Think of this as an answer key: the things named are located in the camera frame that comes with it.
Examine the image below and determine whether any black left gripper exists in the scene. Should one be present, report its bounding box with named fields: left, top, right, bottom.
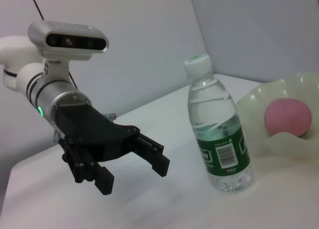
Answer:
left=53, top=103, right=171, bottom=196

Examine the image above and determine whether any clear water bottle green label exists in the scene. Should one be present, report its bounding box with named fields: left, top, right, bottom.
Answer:
left=183, top=53, right=254, bottom=193

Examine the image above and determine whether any pink peach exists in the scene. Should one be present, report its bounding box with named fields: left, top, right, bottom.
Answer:
left=264, top=98, right=313, bottom=137

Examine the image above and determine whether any translucent green fruit plate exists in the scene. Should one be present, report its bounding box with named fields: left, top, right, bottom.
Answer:
left=235, top=71, right=319, bottom=160

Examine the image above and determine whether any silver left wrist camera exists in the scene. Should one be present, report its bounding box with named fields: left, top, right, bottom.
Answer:
left=27, top=20, right=110, bottom=62

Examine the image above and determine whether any thin dark left camera cable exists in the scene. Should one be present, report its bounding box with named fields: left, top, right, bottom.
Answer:
left=28, top=0, right=78, bottom=90

